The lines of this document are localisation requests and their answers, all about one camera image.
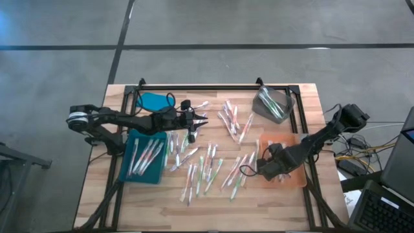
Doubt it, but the white paper sheet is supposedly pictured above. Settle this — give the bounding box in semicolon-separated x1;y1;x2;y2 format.
338;171;362;208

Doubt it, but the blue oval lid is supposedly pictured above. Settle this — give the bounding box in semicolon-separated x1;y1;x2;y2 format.
135;92;176;113

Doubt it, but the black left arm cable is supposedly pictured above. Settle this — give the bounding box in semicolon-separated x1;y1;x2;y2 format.
132;77;177;114

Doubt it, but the black power strip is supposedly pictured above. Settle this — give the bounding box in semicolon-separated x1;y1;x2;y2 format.
336;158;368;177

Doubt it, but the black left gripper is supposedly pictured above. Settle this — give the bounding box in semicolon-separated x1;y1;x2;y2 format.
147;99;208;134

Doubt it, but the yellow floor cable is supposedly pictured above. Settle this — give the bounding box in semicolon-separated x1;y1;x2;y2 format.
334;144;397;162

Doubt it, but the white floor cable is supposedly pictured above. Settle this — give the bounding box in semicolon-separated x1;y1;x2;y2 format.
368;122;405;130

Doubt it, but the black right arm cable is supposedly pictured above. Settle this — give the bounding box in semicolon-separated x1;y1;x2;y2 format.
238;147;271;178

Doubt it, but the black power adapter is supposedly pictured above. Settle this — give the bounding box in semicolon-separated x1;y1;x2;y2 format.
349;137;366;150

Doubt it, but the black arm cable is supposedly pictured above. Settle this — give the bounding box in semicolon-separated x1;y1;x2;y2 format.
132;77;177;114
238;147;271;178

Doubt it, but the black laptop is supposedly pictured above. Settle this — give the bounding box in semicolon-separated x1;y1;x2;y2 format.
347;179;414;233

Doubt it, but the black floor stand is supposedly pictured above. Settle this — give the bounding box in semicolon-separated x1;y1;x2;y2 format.
0;142;52;233

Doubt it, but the teal plastic bin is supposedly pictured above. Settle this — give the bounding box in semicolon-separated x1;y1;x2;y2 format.
118;129;168;186

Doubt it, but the black desk leg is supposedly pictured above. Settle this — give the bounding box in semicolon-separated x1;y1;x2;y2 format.
339;170;384;194

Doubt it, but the grey plastic bin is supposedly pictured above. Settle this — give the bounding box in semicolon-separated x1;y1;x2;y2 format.
252;84;296;124

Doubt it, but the orange translucent plastic bin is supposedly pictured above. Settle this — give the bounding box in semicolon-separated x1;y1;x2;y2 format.
258;133;307;189

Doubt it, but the grey open laptop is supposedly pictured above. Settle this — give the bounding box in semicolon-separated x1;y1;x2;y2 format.
380;106;414;203

